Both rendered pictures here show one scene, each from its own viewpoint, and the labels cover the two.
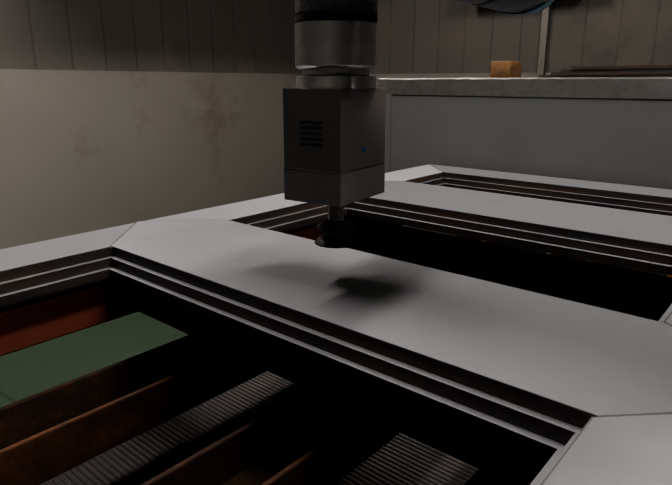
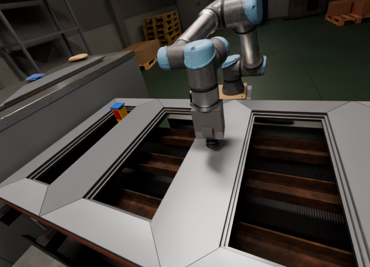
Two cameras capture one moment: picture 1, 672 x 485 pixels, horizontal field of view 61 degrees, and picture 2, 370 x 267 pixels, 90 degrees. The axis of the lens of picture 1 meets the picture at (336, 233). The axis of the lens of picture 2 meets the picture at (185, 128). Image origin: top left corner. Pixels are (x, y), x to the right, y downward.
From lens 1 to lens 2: 0.88 m
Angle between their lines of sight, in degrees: 89
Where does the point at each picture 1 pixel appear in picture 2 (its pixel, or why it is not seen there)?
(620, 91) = (50, 99)
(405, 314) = (230, 133)
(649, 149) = (73, 111)
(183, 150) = not seen: outside the picture
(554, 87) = (23, 112)
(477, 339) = (235, 123)
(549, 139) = (39, 131)
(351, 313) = (236, 140)
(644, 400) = (243, 107)
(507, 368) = (244, 118)
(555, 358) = (235, 115)
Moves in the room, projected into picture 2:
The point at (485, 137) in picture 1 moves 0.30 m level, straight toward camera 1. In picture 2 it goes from (6, 154) to (74, 141)
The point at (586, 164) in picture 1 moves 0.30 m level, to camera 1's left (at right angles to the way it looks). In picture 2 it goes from (59, 129) to (39, 169)
